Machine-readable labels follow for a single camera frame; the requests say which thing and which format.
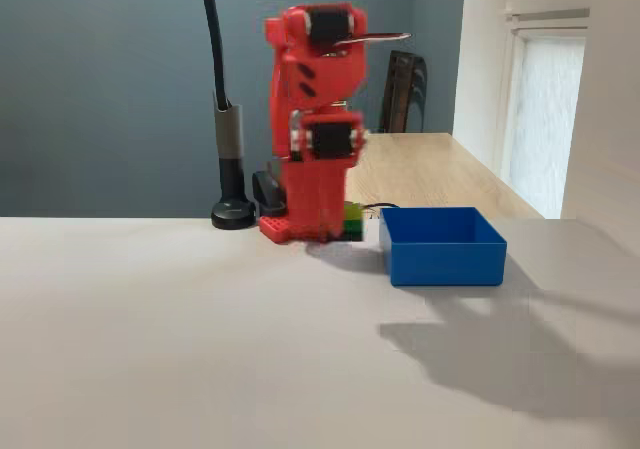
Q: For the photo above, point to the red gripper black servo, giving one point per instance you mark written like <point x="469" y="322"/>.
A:
<point x="327" y="141"/>

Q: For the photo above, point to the green lego brick stack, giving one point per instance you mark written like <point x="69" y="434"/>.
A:
<point x="354" y="221"/>

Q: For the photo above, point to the red robot arm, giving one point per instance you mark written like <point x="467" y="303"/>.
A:
<point x="320" y="79"/>

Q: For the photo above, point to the blue plastic bin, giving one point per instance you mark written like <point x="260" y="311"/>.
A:
<point x="445" y="261"/>

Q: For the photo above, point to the black table clamp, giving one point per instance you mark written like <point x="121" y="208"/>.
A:
<point x="267" y="191"/>

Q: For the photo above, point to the black gooseneck stand grey sleeve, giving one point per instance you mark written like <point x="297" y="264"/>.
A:
<point x="228" y="169"/>

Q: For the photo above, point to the light wooden table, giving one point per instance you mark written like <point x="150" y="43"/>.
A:
<point x="430" y="169"/>

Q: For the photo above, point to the white framed window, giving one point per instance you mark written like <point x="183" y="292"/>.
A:
<point x="545" y="119"/>

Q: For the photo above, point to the dark wooden frame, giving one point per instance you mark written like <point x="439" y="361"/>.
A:
<point x="402" y="94"/>

